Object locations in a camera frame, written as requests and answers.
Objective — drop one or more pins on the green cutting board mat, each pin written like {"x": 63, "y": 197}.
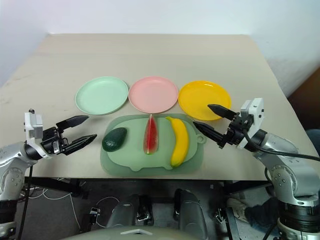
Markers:
{"x": 155, "y": 155}

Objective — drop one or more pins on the red watermelon slice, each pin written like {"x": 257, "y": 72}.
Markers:
{"x": 150, "y": 136}

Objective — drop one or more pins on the dark rounded robot leg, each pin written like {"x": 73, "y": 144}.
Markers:
{"x": 125, "y": 212}
{"x": 190, "y": 212}

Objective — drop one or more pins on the grey robot torso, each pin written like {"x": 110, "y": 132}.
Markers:
{"x": 135, "y": 233}

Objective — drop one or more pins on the yellow plate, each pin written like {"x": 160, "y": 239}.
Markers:
{"x": 200, "y": 97}

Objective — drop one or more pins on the dark green avocado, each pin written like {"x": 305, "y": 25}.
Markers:
{"x": 115, "y": 139}

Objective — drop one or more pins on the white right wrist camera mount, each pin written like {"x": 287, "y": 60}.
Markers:
{"x": 252, "y": 112}

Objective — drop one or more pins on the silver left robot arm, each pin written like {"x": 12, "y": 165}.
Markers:
{"x": 12, "y": 160}

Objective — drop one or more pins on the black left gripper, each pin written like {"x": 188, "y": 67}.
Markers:
{"x": 53, "y": 142}

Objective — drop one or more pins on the light green plate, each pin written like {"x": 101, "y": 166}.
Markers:
{"x": 102, "y": 95}

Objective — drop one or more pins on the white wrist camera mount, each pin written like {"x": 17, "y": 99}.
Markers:
{"x": 252, "y": 112}
{"x": 33, "y": 131}

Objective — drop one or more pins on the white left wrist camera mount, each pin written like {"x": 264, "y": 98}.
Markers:
{"x": 33, "y": 131}

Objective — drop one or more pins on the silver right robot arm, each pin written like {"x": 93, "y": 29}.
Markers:
{"x": 287, "y": 162}

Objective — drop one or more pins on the yellow banana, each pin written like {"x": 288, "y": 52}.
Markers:
{"x": 180, "y": 142}

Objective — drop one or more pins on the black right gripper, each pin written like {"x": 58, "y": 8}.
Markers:
{"x": 235, "y": 132}

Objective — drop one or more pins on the pink plate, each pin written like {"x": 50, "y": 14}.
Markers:
{"x": 153, "y": 94}

